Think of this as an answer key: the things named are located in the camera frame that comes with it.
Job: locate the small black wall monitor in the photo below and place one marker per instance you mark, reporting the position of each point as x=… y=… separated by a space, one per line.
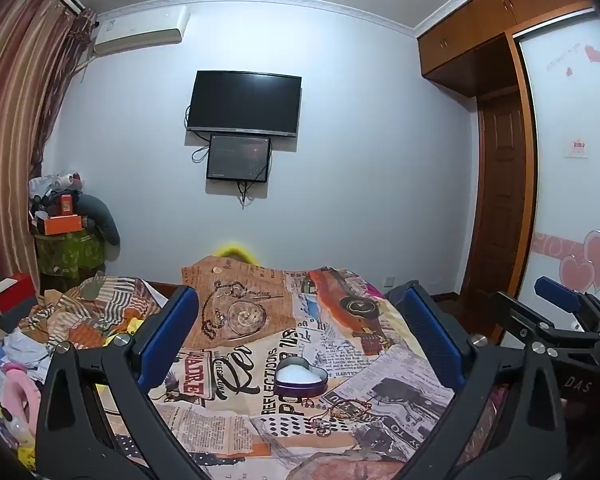
x=237 y=157

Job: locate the white air conditioner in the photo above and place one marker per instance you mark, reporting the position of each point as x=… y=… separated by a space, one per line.
x=140 y=30

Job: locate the black wall television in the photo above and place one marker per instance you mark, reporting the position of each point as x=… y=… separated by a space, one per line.
x=244 y=102

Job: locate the pile of clutter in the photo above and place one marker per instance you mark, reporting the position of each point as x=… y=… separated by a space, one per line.
x=47 y=190

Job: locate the yellow cloth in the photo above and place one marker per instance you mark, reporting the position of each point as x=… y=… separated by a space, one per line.
x=108 y=340

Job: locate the flat orange box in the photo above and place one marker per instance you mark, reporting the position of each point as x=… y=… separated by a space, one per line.
x=62 y=225

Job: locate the pink plush slipper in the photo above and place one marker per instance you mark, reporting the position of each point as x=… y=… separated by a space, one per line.
x=17 y=400

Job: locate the small red box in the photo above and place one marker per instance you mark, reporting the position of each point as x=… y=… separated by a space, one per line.
x=66 y=205

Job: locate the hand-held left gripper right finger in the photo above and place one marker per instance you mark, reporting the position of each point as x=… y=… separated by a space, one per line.
x=430 y=332

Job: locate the pink cloth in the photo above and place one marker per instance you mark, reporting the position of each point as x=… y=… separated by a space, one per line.
x=375 y=292

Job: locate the striped patterned quilt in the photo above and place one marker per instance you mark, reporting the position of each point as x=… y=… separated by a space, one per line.
x=95 y=305

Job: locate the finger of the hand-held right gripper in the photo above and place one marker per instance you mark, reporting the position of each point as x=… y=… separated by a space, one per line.
x=557 y=294
x=517 y=317

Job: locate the newspaper print blanket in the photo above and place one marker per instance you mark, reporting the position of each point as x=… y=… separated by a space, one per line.
x=280 y=310

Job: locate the wooden overhead cabinet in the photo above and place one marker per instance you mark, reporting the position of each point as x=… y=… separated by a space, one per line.
x=475 y=25

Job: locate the white wall socket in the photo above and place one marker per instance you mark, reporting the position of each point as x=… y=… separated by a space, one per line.
x=389 y=280

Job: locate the red box white lid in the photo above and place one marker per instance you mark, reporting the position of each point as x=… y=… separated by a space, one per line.
x=17 y=295

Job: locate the striped brown curtain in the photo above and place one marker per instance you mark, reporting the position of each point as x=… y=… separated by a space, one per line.
x=10 y=110

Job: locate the purple heart-shaped tin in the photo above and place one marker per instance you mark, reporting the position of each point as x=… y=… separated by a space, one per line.
x=300 y=377

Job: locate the brown wooden door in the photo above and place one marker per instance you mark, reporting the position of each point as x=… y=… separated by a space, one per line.
x=500 y=200

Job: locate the pale blue white cloth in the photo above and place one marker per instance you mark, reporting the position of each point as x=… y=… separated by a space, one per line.
x=25 y=352

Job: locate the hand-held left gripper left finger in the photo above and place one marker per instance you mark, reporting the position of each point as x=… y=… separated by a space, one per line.
x=172 y=332

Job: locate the yellow plastic object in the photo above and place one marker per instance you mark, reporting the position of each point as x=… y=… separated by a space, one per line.
x=235 y=251

